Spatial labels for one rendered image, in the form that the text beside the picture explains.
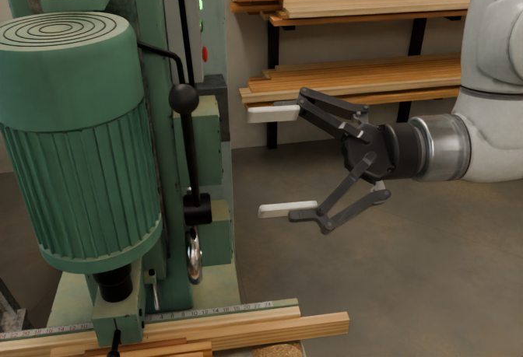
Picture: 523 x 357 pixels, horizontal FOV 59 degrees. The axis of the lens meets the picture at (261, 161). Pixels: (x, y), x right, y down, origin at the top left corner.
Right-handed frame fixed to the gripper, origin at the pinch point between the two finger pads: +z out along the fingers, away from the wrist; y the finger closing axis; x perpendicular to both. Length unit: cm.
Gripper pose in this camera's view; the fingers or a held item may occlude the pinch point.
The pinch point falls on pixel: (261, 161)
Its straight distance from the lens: 59.1
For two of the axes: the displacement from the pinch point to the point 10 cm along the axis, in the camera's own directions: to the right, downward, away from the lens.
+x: 0.9, -4.2, -9.0
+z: -9.9, 0.7, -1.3
